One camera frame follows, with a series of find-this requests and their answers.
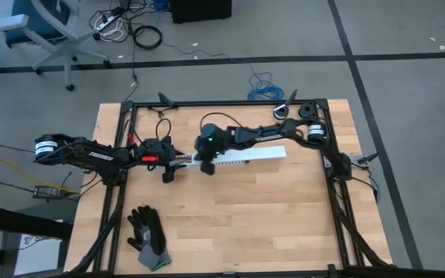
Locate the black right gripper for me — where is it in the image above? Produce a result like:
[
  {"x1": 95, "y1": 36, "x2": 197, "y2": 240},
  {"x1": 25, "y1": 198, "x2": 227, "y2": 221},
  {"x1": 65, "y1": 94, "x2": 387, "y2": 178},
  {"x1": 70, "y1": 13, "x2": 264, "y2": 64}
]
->
[{"x1": 195, "y1": 123, "x2": 239, "y2": 176}]

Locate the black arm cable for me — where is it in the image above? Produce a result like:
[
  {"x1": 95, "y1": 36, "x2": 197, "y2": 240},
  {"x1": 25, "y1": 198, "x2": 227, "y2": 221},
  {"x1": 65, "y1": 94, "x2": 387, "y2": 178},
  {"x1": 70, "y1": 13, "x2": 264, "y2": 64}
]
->
[
  {"x1": 199, "y1": 111, "x2": 246, "y2": 132},
  {"x1": 124, "y1": 117, "x2": 174, "y2": 144}
]

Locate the white power strip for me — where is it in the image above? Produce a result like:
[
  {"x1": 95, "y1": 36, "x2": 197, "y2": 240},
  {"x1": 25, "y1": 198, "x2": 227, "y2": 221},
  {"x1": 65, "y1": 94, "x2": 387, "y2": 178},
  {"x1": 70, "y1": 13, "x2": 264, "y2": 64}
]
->
[{"x1": 93, "y1": 6, "x2": 125, "y2": 32}]

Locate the black desk edge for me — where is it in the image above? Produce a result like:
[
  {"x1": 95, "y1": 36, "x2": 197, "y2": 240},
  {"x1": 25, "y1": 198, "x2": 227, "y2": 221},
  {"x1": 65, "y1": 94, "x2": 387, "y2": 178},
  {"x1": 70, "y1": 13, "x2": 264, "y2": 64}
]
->
[{"x1": 0, "y1": 203, "x2": 73, "y2": 241}]

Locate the black coiled cable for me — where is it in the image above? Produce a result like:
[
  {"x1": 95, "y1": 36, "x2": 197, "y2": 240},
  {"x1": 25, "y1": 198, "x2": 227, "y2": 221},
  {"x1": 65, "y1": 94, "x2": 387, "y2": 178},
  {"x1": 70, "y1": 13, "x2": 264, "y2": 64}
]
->
[{"x1": 132, "y1": 24, "x2": 164, "y2": 50}]

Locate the black floor cable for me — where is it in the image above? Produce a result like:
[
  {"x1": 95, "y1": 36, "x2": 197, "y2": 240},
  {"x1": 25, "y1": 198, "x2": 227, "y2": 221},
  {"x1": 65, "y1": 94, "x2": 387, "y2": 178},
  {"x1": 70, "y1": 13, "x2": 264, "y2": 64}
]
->
[{"x1": 121, "y1": 15, "x2": 141, "y2": 104}]

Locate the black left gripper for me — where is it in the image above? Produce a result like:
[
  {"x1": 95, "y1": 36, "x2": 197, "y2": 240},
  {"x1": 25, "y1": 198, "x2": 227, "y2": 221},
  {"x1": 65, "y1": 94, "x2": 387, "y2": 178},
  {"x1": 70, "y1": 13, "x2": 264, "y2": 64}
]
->
[{"x1": 132, "y1": 138, "x2": 188, "y2": 184}]

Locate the white duct cover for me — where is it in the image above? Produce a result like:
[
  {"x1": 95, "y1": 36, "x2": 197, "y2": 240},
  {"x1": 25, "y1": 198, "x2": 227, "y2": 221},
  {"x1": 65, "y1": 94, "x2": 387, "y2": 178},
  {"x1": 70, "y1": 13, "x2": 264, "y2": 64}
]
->
[{"x1": 189, "y1": 144, "x2": 287, "y2": 164}]

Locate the yellow floor cable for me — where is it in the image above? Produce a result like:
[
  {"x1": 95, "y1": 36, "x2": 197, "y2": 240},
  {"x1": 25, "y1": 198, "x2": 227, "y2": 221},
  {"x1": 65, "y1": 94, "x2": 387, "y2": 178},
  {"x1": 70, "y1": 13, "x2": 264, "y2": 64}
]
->
[{"x1": 0, "y1": 154, "x2": 80, "y2": 195}]

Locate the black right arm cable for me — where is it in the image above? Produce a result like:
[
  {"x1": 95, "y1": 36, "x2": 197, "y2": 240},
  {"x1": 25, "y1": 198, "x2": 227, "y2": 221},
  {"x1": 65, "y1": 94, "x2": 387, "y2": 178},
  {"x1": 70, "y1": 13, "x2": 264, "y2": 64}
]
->
[{"x1": 199, "y1": 111, "x2": 246, "y2": 132}]

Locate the white slotted cable duct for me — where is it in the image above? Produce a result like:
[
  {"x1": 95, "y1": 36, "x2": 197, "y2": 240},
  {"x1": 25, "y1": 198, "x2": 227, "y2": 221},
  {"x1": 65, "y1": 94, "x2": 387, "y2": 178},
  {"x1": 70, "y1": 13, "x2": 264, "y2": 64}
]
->
[{"x1": 147, "y1": 152, "x2": 253, "y2": 173}]

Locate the black angled frame strut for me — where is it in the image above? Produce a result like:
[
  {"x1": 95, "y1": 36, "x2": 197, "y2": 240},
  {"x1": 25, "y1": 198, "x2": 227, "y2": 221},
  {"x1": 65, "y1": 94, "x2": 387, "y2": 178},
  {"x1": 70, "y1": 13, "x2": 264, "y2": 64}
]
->
[
  {"x1": 156, "y1": 91, "x2": 178, "y2": 110},
  {"x1": 283, "y1": 88, "x2": 299, "y2": 107}
]

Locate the black grey work glove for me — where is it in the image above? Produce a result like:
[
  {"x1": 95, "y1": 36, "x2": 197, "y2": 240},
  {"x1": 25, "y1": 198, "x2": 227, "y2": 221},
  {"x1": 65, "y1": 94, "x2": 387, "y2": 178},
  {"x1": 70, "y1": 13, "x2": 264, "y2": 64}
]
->
[
  {"x1": 126, "y1": 205, "x2": 167, "y2": 256},
  {"x1": 126, "y1": 225, "x2": 172, "y2": 273}
]

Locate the black box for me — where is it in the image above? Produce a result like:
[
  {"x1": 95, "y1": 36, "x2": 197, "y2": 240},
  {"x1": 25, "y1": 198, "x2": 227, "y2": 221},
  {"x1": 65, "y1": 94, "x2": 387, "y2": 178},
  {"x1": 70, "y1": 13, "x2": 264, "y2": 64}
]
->
[{"x1": 168, "y1": 0, "x2": 233, "y2": 25}]

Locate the black power adapter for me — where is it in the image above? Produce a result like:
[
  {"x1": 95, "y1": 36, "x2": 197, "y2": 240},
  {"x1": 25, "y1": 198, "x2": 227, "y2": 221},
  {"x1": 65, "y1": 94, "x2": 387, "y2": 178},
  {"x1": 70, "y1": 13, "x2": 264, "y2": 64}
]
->
[{"x1": 32, "y1": 185, "x2": 63, "y2": 202}]

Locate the blue floor cable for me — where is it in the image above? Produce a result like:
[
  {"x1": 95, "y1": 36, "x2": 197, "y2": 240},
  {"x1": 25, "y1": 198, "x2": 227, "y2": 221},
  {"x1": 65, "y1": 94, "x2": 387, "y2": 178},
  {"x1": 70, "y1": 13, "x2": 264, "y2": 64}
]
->
[{"x1": 159, "y1": 40, "x2": 285, "y2": 102}]

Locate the teal office chair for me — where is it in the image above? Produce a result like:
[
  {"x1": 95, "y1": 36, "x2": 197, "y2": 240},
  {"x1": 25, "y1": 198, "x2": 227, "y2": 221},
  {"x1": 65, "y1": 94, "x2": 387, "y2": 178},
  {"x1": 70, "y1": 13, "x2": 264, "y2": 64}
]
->
[{"x1": 0, "y1": 0, "x2": 112, "y2": 93}]

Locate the black spool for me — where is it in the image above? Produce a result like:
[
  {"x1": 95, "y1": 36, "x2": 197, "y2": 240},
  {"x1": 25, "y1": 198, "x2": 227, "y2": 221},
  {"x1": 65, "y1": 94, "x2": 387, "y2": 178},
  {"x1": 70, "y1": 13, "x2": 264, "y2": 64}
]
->
[{"x1": 297, "y1": 102, "x2": 315, "y2": 120}]

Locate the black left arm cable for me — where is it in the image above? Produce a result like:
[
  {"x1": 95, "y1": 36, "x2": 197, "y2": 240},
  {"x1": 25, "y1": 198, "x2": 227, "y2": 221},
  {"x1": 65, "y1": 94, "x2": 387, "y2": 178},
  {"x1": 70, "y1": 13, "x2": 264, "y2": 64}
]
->
[{"x1": 124, "y1": 117, "x2": 174, "y2": 144}]

